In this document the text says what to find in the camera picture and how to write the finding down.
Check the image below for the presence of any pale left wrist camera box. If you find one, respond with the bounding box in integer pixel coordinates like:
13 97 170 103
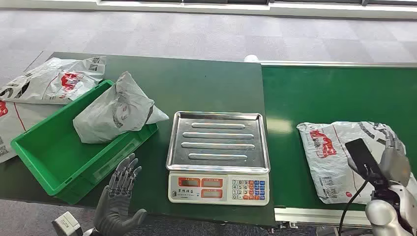
51 211 84 236

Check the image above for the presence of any white electronic scale base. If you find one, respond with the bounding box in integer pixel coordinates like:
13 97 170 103
168 171 270 207

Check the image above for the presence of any green plastic bin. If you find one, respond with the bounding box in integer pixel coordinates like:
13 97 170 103
10 80 159 205

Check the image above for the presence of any white mailer with red line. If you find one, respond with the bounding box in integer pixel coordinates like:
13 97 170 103
0 100 62 164

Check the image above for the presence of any steel weighing tray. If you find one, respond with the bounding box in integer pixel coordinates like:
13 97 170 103
166 111 271 174

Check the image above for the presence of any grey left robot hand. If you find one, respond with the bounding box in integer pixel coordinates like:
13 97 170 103
93 153 148 236

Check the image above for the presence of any crumpled grey mailer package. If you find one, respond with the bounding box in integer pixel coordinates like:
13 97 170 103
72 71 170 144

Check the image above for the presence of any grey mailer package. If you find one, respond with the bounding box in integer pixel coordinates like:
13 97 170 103
72 71 170 144
296 121 408 205

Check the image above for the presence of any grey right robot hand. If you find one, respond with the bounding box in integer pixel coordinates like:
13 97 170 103
379 125 412 188

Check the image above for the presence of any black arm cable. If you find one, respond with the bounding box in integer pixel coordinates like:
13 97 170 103
338 179 370 236

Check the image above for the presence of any flat grey mailer, red print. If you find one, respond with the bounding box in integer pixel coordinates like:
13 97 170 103
0 56 107 105

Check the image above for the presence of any dark right wrist camera box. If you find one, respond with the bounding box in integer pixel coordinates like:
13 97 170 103
344 138 388 190

